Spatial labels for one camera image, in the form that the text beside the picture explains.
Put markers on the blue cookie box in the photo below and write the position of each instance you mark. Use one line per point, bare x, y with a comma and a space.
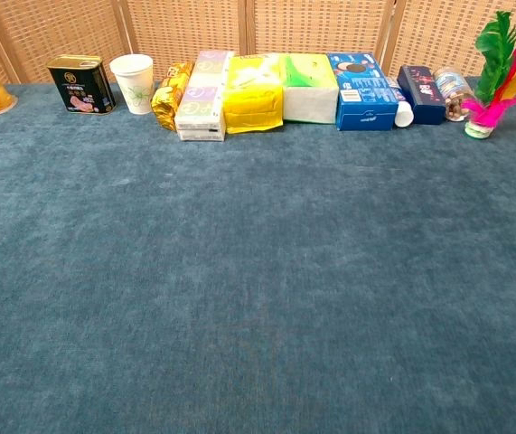
365, 97

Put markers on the colourful feather shuttlecock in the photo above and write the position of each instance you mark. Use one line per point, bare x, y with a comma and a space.
497, 59

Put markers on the white paper cup with flower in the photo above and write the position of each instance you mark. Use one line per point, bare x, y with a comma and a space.
134, 86

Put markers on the woven rattan folding screen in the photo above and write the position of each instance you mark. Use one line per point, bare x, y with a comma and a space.
257, 27

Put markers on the gold foil snack pack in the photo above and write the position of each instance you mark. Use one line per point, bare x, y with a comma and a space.
169, 99

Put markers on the dark navy box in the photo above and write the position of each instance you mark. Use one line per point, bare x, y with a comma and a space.
421, 92

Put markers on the clear plastic snack jar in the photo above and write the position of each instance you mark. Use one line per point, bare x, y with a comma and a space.
454, 92

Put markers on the small white bottle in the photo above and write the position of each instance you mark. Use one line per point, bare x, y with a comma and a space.
403, 113

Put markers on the green white tissue pack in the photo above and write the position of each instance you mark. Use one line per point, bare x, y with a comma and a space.
309, 92

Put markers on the purple white tissue pack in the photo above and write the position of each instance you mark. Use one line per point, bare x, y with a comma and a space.
201, 99

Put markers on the black luncheon meat tin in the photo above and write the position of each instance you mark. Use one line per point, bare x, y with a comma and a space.
81, 83

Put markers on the yellow tissue pack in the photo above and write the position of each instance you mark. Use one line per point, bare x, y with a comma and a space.
252, 97

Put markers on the blue table cloth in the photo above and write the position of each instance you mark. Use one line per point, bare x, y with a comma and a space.
257, 271

